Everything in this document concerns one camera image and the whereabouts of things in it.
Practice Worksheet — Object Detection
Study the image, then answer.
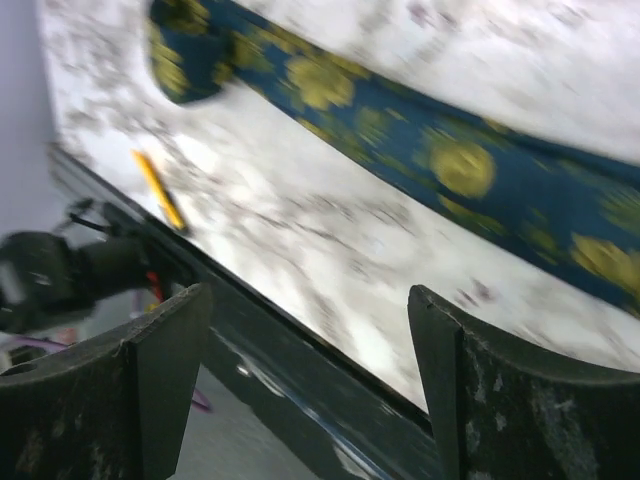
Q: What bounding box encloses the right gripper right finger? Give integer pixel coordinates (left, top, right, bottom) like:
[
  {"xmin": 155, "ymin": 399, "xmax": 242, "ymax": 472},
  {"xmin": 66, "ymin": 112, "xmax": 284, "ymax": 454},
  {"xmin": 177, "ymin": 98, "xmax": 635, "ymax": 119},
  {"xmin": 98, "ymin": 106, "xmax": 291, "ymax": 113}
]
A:
[{"xmin": 407, "ymin": 285, "xmax": 639, "ymax": 480}]

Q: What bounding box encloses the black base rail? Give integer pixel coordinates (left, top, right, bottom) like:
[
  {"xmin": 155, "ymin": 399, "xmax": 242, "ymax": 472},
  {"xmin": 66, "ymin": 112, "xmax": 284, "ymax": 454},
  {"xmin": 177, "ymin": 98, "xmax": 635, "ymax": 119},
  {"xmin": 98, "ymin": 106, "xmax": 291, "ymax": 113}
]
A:
[{"xmin": 48, "ymin": 144, "xmax": 444, "ymax": 479}]

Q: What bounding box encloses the blue yellow floral tie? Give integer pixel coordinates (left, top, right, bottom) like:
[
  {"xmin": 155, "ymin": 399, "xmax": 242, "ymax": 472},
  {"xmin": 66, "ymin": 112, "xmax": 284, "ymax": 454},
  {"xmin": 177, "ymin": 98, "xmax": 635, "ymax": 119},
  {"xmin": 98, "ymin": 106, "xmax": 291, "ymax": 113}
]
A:
[{"xmin": 148, "ymin": 1, "xmax": 639, "ymax": 313}]

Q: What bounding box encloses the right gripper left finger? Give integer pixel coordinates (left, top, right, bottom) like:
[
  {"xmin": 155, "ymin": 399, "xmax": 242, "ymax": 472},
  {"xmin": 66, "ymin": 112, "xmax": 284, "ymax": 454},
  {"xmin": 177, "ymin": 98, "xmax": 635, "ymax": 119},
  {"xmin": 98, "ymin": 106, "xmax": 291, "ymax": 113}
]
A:
[{"xmin": 1, "ymin": 284, "xmax": 213, "ymax": 479}]

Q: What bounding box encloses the yellow black pencil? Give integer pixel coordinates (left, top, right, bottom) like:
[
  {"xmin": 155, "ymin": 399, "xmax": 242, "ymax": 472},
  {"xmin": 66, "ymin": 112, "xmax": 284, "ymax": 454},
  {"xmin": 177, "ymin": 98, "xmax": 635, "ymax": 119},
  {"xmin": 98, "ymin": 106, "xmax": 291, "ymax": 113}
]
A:
[{"xmin": 131, "ymin": 150, "xmax": 188, "ymax": 233}]

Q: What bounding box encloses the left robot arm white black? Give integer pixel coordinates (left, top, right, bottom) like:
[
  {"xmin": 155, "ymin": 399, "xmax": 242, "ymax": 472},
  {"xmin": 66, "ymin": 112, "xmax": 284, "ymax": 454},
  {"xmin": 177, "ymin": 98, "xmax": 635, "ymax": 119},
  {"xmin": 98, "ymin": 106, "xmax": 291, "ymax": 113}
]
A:
[{"xmin": 1, "ymin": 199, "xmax": 190, "ymax": 334}]

